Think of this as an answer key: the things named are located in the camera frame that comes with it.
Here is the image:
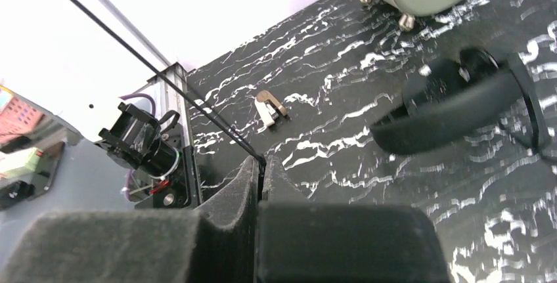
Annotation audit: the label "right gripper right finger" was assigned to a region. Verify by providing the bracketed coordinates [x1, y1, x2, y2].
[256, 156, 449, 282]

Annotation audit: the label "pink basket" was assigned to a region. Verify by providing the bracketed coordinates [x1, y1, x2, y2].
[1, 91, 43, 144]

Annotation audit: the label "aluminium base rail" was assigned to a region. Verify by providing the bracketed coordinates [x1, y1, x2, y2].
[130, 62, 204, 208]

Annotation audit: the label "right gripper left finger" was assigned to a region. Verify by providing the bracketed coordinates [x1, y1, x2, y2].
[1, 157, 259, 282]

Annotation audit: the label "black headphone cable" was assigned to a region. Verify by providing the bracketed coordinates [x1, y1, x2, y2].
[33, 0, 267, 195]

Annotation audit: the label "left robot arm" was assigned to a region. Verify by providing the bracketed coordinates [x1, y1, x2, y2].
[94, 102, 179, 178]

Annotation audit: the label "black headphones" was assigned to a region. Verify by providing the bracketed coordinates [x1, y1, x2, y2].
[370, 47, 552, 155]

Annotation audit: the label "small tan white clip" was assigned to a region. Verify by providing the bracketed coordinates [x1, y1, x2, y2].
[254, 90, 288, 127]

